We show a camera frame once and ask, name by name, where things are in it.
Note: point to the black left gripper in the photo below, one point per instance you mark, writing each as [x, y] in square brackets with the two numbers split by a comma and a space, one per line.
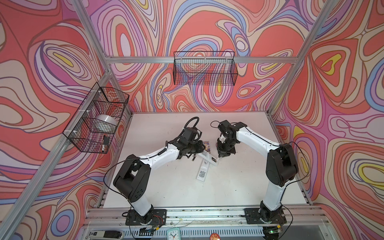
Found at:
[200, 147]

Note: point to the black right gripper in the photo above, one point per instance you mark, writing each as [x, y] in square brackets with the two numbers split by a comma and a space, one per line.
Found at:
[222, 152]

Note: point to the white remote with coloured buttons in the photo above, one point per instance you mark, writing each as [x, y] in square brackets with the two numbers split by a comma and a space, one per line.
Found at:
[209, 158]

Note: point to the white remote control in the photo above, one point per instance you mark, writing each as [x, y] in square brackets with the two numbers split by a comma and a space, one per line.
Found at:
[202, 173]

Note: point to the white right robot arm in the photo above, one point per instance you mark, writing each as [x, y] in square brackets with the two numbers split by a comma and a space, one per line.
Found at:
[281, 163]

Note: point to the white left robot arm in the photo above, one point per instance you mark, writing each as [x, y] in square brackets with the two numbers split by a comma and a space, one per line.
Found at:
[132, 178]

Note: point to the purple printed card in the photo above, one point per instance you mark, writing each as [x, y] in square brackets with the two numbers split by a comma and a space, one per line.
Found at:
[207, 146]

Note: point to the white roll in basket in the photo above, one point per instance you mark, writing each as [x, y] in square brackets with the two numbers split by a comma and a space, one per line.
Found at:
[107, 119]

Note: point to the small white clock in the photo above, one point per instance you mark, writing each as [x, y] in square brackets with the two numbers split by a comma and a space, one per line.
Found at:
[174, 234]

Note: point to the black wire basket back wall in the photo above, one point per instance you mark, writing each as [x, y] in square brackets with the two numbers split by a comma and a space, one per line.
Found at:
[205, 68]

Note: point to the black wire basket wall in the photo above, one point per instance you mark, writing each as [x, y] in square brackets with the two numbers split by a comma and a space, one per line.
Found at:
[88, 134]
[205, 68]

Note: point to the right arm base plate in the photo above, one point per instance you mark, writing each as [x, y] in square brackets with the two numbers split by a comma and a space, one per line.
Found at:
[258, 216]

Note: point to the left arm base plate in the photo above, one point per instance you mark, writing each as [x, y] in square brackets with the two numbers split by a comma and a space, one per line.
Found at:
[156, 217]

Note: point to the black wire basket left wall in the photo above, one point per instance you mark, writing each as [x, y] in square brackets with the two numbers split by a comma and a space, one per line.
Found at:
[88, 134]

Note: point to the black white device front rail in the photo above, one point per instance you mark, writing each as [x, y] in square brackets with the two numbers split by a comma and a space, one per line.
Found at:
[105, 235]

